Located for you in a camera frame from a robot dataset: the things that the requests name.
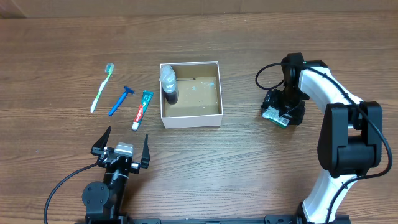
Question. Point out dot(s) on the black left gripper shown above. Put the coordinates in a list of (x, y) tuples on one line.
[(99, 149)]

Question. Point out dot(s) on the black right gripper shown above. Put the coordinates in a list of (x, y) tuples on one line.
[(296, 115)]

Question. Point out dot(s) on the Dettol soap bar pack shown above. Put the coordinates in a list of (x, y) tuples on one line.
[(272, 114)]

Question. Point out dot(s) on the Colgate toothpaste tube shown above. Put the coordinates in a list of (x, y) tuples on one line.
[(145, 100)]

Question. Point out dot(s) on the dark blue pump bottle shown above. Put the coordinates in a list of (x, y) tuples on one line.
[(168, 81)]

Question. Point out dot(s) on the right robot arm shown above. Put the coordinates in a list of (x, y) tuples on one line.
[(350, 140)]

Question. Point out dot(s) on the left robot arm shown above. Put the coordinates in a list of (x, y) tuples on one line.
[(103, 199)]

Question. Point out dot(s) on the blue disposable razor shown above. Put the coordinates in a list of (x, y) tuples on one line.
[(127, 91)]

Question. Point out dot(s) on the green white toothbrush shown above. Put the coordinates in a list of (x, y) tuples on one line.
[(109, 69)]

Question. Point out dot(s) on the white cardboard box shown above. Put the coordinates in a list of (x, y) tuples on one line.
[(200, 102)]

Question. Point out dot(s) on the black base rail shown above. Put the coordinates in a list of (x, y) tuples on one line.
[(205, 221)]

